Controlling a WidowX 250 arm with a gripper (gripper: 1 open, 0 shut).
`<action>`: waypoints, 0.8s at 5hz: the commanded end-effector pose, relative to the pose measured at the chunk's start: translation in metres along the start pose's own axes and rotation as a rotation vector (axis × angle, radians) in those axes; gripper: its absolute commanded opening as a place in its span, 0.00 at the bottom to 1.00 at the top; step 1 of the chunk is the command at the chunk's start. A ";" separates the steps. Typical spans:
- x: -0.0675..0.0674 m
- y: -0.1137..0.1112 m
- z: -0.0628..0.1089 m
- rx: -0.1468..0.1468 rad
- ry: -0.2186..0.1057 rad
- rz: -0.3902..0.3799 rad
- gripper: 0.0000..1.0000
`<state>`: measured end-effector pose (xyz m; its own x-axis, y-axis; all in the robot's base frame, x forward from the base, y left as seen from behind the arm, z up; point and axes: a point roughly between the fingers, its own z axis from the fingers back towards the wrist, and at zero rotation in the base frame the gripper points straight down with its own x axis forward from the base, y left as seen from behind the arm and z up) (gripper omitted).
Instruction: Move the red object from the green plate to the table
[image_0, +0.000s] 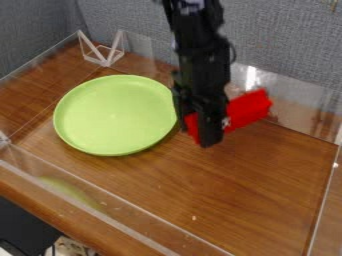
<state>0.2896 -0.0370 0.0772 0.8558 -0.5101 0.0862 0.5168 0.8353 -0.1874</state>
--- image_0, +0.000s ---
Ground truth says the clear acrylic enclosure wall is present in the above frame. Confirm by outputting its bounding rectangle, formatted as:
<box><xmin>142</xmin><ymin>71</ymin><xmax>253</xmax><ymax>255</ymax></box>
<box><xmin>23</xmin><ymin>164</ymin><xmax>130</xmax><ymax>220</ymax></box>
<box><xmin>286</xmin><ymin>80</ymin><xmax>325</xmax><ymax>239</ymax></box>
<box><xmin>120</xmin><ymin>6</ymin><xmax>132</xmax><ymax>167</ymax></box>
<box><xmin>0</xmin><ymin>33</ymin><xmax>342</xmax><ymax>256</ymax></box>

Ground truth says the white power strip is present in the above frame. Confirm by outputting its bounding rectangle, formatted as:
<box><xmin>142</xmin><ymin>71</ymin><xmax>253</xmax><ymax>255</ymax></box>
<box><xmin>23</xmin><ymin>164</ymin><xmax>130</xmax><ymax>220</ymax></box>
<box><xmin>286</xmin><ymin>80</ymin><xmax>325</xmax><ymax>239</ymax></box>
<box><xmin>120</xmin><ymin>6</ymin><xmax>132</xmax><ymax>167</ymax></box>
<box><xmin>53</xmin><ymin>236</ymin><xmax>96</xmax><ymax>256</ymax></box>

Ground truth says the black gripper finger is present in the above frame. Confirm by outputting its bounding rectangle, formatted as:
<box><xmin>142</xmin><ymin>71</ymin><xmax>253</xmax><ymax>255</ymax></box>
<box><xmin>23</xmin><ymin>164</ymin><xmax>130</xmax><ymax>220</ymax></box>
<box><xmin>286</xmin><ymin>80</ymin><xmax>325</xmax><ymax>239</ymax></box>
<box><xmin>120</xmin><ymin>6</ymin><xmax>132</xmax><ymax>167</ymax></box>
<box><xmin>194</xmin><ymin>98</ymin><xmax>227</xmax><ymax>148</ymax></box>
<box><xmin>171</xmin><ymin>84</ymin><xmax>192</xmax><ymax>132</ymax></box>

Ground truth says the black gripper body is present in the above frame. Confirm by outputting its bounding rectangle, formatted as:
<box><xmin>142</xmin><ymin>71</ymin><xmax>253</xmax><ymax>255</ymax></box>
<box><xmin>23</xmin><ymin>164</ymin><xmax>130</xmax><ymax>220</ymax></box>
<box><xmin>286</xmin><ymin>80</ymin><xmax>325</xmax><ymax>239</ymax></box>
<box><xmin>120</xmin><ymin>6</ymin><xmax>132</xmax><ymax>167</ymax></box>
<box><xmin>160</xmin><ymin>0</ymin><xmax>233</xmax><ymax>104</ymax></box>

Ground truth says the green round plate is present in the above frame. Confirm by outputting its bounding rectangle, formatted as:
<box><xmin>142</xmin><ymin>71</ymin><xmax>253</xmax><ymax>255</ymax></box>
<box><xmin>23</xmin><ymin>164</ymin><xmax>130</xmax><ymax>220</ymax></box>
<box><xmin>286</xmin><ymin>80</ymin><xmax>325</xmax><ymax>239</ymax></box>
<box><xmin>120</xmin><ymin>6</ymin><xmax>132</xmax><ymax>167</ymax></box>
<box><xmin>53</xmin><ymin>75</ymin><xmax>176</xmax><ymax>156</ymax></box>

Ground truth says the red rectangular block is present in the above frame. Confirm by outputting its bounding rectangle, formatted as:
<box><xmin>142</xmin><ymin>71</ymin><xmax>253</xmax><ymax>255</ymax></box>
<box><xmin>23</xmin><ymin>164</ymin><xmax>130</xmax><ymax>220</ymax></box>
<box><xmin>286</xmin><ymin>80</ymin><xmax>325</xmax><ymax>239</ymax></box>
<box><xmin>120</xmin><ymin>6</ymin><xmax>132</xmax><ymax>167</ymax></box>
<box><xmin>186</xmin><ymin>88</ymin><xmax>273</xmax><ymax>145</ymax></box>

